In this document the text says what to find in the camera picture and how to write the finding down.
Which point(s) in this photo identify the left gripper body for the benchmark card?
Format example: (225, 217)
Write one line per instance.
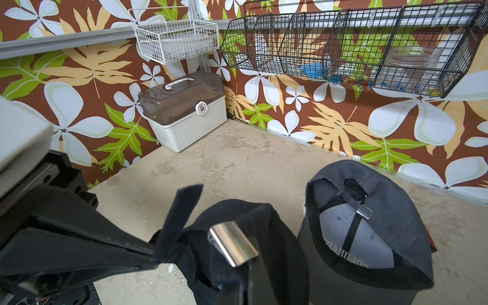
(27, 162)

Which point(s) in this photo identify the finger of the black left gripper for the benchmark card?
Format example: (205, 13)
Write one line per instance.
(53, 241)

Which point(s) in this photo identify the black baseball cap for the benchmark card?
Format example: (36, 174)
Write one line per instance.
(235, 252)

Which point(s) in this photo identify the dark grey baseball cap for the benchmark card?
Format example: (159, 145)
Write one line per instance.
(363, 238)

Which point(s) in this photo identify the red baseball cap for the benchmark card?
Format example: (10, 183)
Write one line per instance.
(432, 244)

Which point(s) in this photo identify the white box with brown lid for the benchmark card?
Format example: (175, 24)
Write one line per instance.
(185, 110)

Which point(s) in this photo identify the white wire wall basket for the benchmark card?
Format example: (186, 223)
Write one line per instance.
(167, 42)

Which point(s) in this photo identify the black wire wall basket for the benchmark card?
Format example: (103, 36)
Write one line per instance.
(424, 49)

